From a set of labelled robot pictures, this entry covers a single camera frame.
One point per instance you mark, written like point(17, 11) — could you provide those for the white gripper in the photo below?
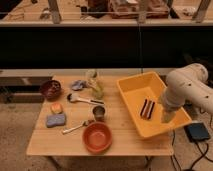
point(167, 116)

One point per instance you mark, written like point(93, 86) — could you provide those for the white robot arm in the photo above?
point(186, 83)

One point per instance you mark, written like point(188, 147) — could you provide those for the orange bowl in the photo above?
point(97, 137)

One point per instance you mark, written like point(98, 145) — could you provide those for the dark purple bowl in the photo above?
point(50, 89)

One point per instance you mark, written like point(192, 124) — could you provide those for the dark striped block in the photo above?
point(147, 109)

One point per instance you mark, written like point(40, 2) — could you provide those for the black box on floor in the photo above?
point(197, 132)

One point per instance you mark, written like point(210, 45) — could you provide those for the yellow plastic bin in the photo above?
point(141, 94)

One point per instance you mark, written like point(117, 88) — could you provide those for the small metal cup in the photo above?
point(99, 113)

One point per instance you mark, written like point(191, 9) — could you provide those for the metal spoon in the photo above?
point(84, 124)

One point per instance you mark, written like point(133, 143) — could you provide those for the wooden table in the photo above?
point(125, 139)

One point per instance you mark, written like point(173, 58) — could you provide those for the blue crumpled cloth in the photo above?
point(78, 85)

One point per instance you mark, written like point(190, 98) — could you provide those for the orange yellow toy fruit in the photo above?
point(56, 108)

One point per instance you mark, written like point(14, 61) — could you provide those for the blue sponge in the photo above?
point(55, 120)

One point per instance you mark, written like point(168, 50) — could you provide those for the light handled spatula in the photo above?
point(74, 97)

